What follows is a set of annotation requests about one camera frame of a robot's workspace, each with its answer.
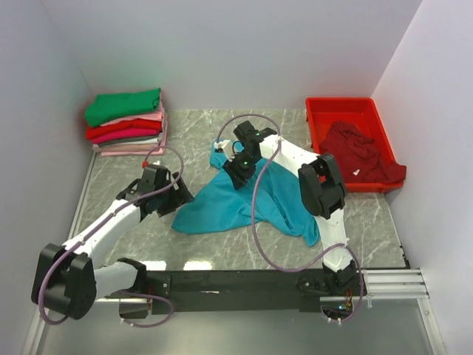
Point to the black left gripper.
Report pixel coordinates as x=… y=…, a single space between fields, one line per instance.
x=179 y=197

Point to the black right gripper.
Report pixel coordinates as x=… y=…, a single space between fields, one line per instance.
x=241 y=178

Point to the teal t shirt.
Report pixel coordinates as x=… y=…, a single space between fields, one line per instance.
x=219 y=207

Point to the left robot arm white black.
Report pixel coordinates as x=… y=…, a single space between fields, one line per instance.
x=70 y=277

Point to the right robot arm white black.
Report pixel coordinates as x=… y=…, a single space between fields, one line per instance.
x=321 y=188

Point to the grey white folded t shirt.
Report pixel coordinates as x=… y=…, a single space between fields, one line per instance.
x=154 y=138

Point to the magenta folded t shirt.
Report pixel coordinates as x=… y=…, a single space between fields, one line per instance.
x=125 y=133

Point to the red plastic bin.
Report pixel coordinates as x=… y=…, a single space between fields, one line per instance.
x=361 y=112

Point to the red folded t shirt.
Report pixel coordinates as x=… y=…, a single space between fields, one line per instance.
x=98 y=131

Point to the dark red t shirt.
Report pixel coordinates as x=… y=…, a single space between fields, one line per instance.
x=358 y=157

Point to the green folded t shirt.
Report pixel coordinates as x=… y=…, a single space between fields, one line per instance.
x=108 y=107

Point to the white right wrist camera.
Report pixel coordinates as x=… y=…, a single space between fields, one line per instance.
x=222 y=145

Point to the aluminium frame rail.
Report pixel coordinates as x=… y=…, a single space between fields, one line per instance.
x=383 y=284

